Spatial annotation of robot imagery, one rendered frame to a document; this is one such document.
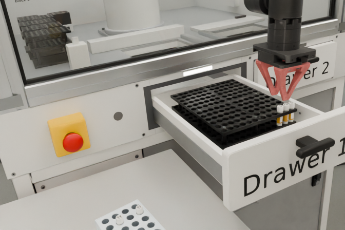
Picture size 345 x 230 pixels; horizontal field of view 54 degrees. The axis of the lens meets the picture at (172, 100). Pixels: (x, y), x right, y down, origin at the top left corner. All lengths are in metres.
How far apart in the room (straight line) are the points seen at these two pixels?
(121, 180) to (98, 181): 0.05
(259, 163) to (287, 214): 0.80
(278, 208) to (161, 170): 0.61
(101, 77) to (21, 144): 0.21
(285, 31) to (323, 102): 0.61
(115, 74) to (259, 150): 0.36
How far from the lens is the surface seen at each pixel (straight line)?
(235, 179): 0.54
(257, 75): 0.93
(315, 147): 0.57
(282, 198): 1.28
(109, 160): 0.84
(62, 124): 0.71
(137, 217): 0.61
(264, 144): 0.55
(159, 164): 0.80
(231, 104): 0.73
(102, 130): 0.79
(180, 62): 0.81
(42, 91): 0.73
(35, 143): 0.77
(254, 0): 0.67
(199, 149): 0.63
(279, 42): 0.63
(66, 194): 0.77
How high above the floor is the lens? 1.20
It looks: 23 degrees down
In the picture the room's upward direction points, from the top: 5 degrees counter-clockwise
